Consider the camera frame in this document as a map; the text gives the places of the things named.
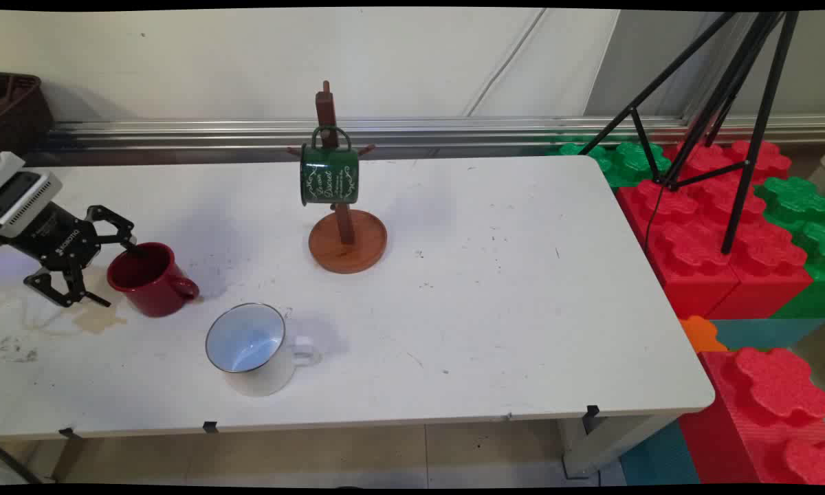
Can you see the aluminium wall rail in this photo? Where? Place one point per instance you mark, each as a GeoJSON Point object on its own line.
{"type": "Point", "coordinates": [454, 130]}

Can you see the wooden mug tree stand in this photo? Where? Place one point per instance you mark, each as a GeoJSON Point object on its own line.
{"type": "Point", "coordinates": [347, 240]}

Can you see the tall green foam block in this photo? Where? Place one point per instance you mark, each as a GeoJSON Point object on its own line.
{"type": "Point", "coordinates": [801, 220]}

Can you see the dark brown plastic basket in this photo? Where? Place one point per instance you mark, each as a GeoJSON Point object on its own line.
{"type": "Point", "coordinates": [17, 110]}

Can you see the large red foam block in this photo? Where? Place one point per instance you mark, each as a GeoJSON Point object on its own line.
{"type": "Point", "coordinates": [708, 240]}

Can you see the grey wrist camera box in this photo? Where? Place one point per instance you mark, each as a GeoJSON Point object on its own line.
{"type": "Point", "coordinates": [27, 196]}

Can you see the orange foam piece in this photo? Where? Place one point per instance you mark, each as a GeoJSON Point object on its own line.
{"type": "Point", "coordinates": [701, 335]}

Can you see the red foam block ribbed side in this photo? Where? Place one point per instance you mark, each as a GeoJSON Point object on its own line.
{"type": "Point", "coordinates": [770, 419]}

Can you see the red ceramic mug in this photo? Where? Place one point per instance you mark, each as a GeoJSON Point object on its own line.
{"type": "Point", "coordinates": [152, 282]}

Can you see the flat green foam block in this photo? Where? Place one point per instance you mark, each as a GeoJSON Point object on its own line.
{"type": "Point", "coordinates": [625, 161]}

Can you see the green enamel mug white print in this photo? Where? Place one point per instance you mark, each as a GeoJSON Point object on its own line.
{"type": "Point", "coordinates": [328, 177]}

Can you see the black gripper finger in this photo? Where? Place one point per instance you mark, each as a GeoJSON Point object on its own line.
{"type": "Point", "coordinates": [65, 289]}
{"type": "Point", "coordinates": [113, 227]}

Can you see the black table edge clip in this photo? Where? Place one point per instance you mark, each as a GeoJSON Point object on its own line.
{"type": "Point", "coordinates": [70, 433]}
{"type": "Point", "coordinates": [210, 427]}
{"type": "Point", "coordinates": [592, 411]}

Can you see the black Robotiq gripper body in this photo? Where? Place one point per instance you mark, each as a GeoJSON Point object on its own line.
{"type": "Point", "coordinates": [51, 237]}

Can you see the white table leg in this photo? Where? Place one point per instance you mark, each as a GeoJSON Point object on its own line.
{"type": "Point", "coordinates": [608, 440]}

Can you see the black camera tripod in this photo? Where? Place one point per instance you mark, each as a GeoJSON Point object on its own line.
{"type": "Point", "coordinates": [742, 103]}

